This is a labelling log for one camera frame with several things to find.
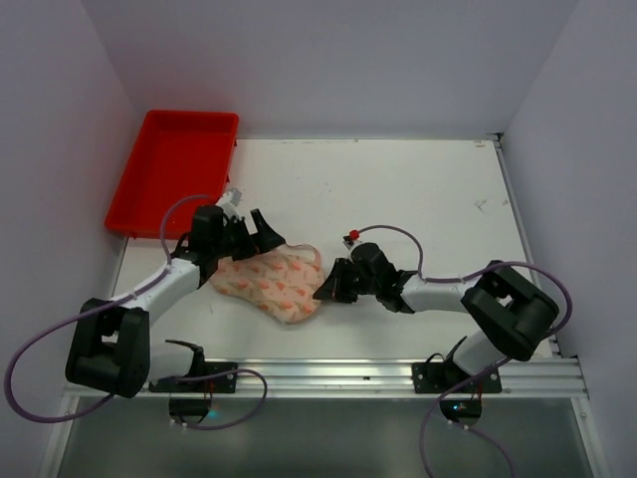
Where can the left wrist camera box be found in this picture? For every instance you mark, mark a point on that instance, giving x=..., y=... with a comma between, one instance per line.
x=229, y=202

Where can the aluminium mounting rail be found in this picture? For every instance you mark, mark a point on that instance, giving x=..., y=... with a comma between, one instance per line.
x=391, y=378

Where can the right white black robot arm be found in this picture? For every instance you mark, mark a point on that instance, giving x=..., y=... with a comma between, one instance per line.
x=512, y=313

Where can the peach floral mesh laundry bag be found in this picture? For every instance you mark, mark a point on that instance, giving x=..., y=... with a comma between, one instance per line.
x=280, y=283

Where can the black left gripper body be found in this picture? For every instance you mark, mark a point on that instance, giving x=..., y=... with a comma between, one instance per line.
x=244, y=241

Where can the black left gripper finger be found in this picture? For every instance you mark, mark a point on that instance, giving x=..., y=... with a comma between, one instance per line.
x=265, y=239
x=238, y=241

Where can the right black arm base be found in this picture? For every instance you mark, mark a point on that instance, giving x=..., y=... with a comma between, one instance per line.
x=458, y=396

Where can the red plastic tray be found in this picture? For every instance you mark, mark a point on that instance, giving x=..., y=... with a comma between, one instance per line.
x=176, y=154

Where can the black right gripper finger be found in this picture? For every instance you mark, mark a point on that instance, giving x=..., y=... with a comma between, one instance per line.
x=341, y=267
x=345, y=289

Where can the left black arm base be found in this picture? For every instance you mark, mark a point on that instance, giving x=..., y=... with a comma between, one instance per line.
x=199, y=381

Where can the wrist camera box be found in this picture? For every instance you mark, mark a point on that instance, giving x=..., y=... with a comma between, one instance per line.
x=351, y=240
x=229, y=202

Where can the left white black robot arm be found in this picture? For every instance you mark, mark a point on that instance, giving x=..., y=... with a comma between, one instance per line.
x=111, y=349

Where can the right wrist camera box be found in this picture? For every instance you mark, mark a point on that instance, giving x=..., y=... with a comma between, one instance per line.
x=351, y=240

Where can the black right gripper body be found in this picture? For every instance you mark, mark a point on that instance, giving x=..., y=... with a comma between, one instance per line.
x=348, y=281

